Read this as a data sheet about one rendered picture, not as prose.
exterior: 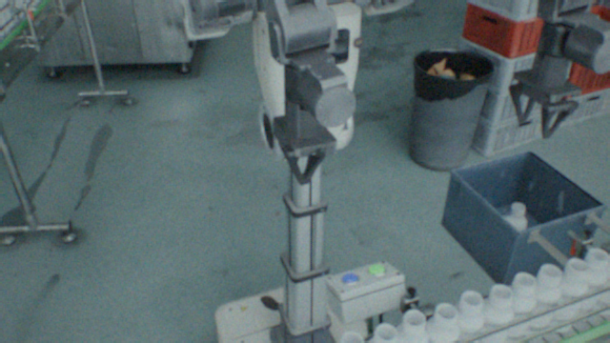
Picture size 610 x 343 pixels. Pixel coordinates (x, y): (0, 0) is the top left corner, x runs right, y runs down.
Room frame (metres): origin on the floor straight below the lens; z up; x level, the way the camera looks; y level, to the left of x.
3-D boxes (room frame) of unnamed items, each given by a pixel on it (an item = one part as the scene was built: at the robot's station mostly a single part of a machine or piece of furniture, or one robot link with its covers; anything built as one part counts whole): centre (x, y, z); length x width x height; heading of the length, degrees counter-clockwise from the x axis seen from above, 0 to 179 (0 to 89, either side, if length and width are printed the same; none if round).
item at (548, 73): (0.86, -0.42, 1.51); 0.10 x 0.07 x 0.07; 22
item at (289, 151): (0.70, 0.00, 1.44); 0.07 x 0.07 x 0.09; 22
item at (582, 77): (3.52, -1.94, 0.33); 0.61 x 0.41 x 0.22; 115
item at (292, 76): (0.68, -0.01, 1.57); 0.07 x 0.06 x 0.07; 24
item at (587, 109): (3.52, -1.94, 0.11); 0.61 x 0.41 x 0.22; 115
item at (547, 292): (0.72, -0.47, 1.08); 0.06 x 0.06 x 0.17
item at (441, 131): (2.86, -0.86, 0.32); 0.45 x 0.45 x 0.64
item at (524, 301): (0.70, -0.41, 1.08); 0.06 x 0.06 x 0.17
